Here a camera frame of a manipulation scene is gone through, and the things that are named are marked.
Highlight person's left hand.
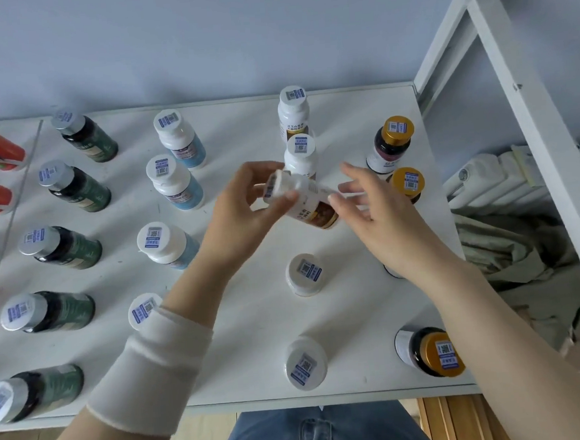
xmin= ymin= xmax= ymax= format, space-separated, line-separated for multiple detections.
xmin=187 ymin=157 xmax=307 ymax=289

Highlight person's right hand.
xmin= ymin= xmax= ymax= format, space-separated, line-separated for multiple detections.
xmin=325 ymin=154 xmax=468 ymax=300

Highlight white cap blue bottle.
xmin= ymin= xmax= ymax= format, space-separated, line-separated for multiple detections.
xmin=144 ymin=151 xmax=207 ymax=214
xmin=152 ymin=107 xmax=208 ymax=173
xmin=126 ymin=291 xmax=165 ymax=332
xmin=135 ymin=218 xmax=203 ymax=273

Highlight white metal shelf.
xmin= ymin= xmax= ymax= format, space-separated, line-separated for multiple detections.
xmin=0 ymin=0 xmax=580 ymax=435

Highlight silver cap green bottle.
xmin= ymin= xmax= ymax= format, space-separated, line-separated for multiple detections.
xmin=0 ymin=363 xmax=89 ymax=428
xmin=49 ymin=104 xmax=120 ymax=167
xmin=36 ymin=156 xmax=114 ymax=217
xmin=0 ymin=287 xmax=98 ymax=337
xmin=16 ymin=222 xmax=105 ymax=275

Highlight person's left forearm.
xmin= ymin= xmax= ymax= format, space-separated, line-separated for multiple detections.
xmin=16 ymin=260 xmax=247 ymax=440

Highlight person's right forearm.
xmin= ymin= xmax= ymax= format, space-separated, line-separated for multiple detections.
xmin=421 ymin=251 xmax=580 ymax=440

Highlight person's blue jeans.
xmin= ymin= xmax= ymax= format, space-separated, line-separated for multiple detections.
xmin=213 ymin=398 xmax=438 ymax=440

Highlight row of red-capped orange bottles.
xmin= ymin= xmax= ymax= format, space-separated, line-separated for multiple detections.
xmin=0 ymin=118 xmax=58 ymax=328

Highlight white radiator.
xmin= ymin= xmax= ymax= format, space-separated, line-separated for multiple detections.
xmin=441 ymin=140 xmax=580 ymax=227

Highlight grey green cloth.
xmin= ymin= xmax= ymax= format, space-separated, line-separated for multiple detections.
xmin=453 ymin=204 xmax=580 ymax=355

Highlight white notepad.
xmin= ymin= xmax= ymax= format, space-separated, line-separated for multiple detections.
xmin=510 ymin=142 xmax=541 ymax=190

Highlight white knit wristband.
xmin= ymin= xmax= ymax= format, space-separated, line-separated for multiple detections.
xmin=80 ymin=302 xmax=220 ymax=440

